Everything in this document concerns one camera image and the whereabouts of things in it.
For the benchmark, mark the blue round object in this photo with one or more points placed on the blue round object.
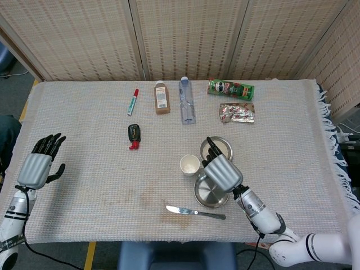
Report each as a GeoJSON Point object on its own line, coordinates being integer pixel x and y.
{"type": "Point", "coordinates": [5, 59]}

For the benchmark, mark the black red car key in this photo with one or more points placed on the black red car key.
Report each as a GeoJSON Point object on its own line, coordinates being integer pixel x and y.
{"type": "Point", "coordinates": [134, 132]}

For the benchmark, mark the woven folding screen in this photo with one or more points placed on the woven folding screen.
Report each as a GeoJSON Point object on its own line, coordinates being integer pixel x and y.
{"type": "Point", "coordinates": [191, 39]}

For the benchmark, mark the steel table knife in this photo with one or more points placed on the steel table knife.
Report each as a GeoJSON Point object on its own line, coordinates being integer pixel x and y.
{"type": "Point", "coordinates": [180, 209]}

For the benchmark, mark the white woven tablecloth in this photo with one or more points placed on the white woven tablecloth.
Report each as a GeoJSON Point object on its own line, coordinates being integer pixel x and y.
{"type": "Point", "coordinates": [98, 174]}

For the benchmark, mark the steel bowl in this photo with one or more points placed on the steel bowl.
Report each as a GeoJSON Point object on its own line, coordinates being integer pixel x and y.
{"type": "Point", "coordinates": [230, 149]}

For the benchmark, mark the round steel plate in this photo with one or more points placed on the round steel plate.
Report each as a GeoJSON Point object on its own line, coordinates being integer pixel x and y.
{"type": "Point", "coordinates": [206, 194]}

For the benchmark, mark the red capped marker pen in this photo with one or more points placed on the red capped marker pen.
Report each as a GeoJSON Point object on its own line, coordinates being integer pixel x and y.
{"type": "Point", "coordinates": [132, 102]}

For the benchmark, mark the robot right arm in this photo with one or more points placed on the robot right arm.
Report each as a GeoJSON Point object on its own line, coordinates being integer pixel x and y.
{"type": "Point", "coordinates": [261, 216]}

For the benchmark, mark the silver foil snack wrapper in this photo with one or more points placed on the silver foil snack wrapper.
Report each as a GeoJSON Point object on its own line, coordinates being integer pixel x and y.
{"type": "Point", "coordinates": [237, 113]}

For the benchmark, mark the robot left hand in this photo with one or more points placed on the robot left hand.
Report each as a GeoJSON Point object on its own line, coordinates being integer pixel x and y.
{"type": "Point", "coordinates": [33, 170]}

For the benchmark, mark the green Pringles can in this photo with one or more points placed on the green Pringles can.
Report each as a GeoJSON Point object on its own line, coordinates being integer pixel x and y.
{"type": "Point", "coordinates": [230, 89]}

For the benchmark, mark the clear plastic water bottle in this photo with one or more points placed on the clear plastic water bottle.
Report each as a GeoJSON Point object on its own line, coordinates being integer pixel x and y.
{"type": "Point", "coordinates": [187, 104]}

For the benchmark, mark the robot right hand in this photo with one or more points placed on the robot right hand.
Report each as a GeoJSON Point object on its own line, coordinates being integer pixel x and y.
{"type": "Point", "coordinates": [223, 174]}

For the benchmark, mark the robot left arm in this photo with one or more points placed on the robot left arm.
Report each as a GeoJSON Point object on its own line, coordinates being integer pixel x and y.
{"type": "Point", "coordinates": [12, 219]}

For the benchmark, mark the black box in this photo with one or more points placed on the black box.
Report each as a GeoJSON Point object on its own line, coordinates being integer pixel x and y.
{"type": "Point", "coordinates": [350, 152]}

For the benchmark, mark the brown liquid bottle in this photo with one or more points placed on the brown liquid bottle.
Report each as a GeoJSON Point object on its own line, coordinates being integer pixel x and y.
{"type": "Point", "coordinates": [162, 98]}

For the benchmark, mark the white paper cup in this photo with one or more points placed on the white paper cup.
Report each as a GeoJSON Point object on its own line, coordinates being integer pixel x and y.
{"type": "Point", "coordinates": [189, 166]}

